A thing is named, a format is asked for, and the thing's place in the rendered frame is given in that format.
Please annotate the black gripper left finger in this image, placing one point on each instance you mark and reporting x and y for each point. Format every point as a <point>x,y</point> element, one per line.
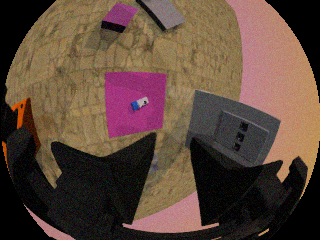
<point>121,175</point>

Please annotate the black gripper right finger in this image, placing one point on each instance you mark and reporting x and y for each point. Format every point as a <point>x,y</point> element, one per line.
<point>221,182</point>

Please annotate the magenta square marking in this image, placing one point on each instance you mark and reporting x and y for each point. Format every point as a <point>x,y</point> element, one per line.
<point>121,89</point>

